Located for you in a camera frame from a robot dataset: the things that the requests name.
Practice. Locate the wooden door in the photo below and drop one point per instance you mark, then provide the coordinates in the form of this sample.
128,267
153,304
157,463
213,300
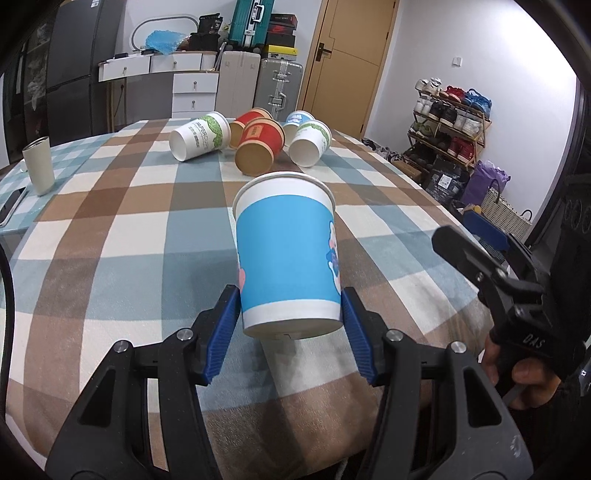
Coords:
346,61

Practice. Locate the right hand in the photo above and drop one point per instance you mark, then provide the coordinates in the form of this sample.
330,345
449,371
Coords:
538,384

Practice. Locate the rear red paper cup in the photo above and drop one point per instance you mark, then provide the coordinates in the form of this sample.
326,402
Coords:
238,125

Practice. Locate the stacked shoe boxes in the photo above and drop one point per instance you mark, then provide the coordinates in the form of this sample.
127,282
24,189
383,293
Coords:
281,34

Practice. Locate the rear blue white paper cup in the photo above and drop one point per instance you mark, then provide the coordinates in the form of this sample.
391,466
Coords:
293,122

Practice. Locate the red paper cup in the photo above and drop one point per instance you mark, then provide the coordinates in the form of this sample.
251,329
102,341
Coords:
238,125
261,143

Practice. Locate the purple bag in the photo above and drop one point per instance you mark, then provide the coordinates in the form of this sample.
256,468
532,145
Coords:
485,176

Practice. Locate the smartphone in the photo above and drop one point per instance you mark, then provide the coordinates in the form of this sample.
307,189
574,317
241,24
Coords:
8,208

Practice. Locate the green white paper cup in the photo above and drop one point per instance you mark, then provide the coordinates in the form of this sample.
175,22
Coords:
311,140
201,136

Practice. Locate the right green white paper cup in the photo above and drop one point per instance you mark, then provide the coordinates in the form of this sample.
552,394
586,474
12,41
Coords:
311,140

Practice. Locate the left green white paper cup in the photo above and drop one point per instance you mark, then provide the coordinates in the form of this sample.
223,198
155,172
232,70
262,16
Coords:
201,136

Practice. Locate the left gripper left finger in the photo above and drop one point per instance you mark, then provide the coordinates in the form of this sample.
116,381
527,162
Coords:
106,434

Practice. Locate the checkered tablecloth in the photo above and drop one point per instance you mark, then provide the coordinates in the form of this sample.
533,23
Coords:
134,244

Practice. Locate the woven basket bag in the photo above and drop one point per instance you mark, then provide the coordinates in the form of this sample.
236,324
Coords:
502,214

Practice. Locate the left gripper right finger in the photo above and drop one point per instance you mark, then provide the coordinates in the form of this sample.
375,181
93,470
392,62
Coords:
473,434

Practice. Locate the black refrigerator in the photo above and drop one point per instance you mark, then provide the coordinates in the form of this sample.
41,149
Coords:
84,35

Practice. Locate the front red paper cup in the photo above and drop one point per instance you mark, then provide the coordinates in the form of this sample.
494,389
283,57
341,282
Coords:
261,143

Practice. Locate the shoe rack with shoes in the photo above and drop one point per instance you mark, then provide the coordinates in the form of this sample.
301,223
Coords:
449,123

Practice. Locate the beige suitcase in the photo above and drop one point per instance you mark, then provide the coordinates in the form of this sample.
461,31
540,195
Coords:
237,78

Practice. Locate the blue plastic bag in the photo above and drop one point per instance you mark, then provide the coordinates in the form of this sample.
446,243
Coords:
164,41

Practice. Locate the silver aluminium suitcase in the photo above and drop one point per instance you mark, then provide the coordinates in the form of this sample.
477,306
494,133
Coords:
277,87

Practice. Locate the white drawer desk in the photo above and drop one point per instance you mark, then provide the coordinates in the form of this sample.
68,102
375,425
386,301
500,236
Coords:
179,85

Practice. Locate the teal suitcase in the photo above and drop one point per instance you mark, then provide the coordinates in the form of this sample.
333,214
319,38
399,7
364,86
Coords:
249,24

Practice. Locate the beige tumbler mug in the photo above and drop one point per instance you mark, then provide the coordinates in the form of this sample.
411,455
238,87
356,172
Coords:
39,165

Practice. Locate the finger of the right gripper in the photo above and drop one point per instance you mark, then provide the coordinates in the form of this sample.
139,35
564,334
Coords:
475,264
480,226

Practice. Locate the blue rabbit paper cup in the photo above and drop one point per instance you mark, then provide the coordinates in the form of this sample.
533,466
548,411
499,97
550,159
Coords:
288,257

